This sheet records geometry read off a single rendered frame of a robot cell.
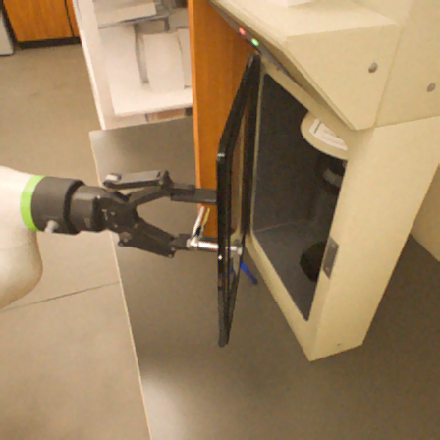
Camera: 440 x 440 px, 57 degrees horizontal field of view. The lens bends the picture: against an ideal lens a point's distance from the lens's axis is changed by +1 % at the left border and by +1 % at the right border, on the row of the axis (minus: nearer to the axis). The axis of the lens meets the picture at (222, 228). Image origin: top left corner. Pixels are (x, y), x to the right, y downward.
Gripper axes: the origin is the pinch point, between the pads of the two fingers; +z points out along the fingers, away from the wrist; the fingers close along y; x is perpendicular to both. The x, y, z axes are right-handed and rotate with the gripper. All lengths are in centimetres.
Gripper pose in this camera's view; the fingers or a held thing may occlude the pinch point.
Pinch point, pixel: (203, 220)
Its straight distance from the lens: 63.3
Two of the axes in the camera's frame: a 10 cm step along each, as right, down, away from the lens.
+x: 1.6, -6.6, 7.3
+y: 0.0, -7.4, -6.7
